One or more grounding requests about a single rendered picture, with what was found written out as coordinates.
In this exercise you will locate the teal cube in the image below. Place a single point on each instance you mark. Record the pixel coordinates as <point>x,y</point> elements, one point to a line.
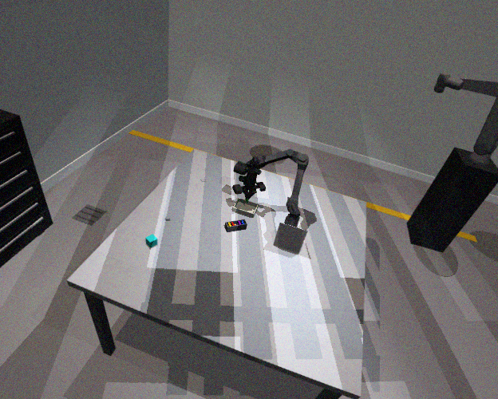
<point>151,241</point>

